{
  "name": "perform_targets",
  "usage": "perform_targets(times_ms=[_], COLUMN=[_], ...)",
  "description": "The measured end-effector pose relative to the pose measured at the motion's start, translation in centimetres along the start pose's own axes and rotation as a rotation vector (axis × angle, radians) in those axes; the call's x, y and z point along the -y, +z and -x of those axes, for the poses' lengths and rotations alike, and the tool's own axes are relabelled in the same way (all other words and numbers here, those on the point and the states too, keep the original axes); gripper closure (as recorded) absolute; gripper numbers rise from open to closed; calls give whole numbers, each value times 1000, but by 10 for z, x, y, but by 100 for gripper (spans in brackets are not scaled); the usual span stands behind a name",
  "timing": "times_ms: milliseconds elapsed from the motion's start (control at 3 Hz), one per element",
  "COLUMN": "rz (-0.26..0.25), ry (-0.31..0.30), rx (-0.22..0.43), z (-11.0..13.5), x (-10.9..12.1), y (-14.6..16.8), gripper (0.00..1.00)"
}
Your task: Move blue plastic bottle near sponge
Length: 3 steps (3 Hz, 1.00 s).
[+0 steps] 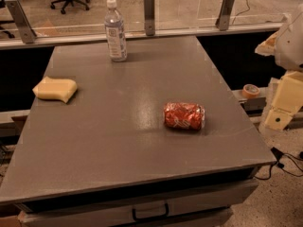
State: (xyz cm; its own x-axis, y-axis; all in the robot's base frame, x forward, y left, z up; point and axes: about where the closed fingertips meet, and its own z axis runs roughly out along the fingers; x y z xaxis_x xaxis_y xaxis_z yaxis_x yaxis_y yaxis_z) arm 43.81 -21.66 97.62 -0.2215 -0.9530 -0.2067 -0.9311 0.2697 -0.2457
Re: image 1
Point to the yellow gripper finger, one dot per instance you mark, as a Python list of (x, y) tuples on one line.
[(287, 102)]

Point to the clear plastic water bottle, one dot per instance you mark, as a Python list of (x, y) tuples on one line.
[(115, 34)]

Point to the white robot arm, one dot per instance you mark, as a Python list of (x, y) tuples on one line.
[(286, 45)]

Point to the yellow sponge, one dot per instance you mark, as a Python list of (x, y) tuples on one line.
[(55, 89)]

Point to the roll of tape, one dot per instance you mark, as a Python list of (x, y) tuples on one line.
[(250, 91)]

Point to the crushed red soda can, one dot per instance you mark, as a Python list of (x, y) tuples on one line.
[(185, 116)]

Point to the right metal bracket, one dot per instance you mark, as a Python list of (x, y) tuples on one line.
[(223, 20)]

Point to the metal bracket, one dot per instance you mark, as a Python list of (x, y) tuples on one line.
[(27, 34), (223, 20), (149, 17)]

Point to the white drawer with black handle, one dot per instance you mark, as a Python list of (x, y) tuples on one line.
[(207, 206)]

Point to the middle metal bracket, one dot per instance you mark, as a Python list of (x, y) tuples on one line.
[(149, 17)]

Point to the left metal bracket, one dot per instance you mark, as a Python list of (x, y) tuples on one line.
[(27, 34)]

